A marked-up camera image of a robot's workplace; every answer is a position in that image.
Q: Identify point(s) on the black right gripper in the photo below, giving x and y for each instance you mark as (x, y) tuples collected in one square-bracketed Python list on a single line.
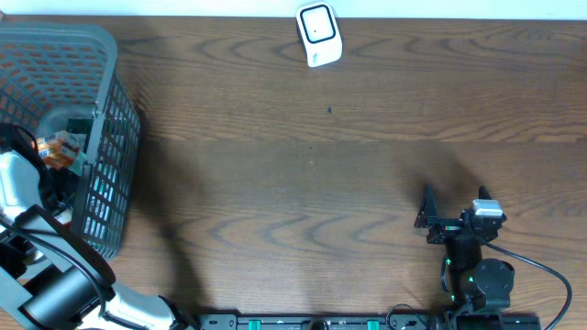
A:
[(427, 218)]

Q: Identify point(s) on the orange small box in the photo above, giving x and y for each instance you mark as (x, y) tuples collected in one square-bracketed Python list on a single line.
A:
[(59, 149)]

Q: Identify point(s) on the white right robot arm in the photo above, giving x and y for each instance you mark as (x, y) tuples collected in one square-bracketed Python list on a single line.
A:
[(479, 287)]

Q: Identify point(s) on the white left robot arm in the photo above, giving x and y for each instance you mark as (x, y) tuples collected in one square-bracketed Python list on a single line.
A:
[(51, 278)]

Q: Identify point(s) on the white barcode scanner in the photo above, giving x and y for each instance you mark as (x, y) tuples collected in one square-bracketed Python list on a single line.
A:
[(319, 34)]

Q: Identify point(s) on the green white flat package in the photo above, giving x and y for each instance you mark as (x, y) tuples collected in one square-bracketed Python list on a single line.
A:
[(80, 126)]

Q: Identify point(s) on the grey plastic basket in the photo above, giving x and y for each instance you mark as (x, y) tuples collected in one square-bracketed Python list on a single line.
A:
[(59, 82)]

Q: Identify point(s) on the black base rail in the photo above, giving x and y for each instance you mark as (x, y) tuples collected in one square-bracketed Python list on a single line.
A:
[(396, 321)]

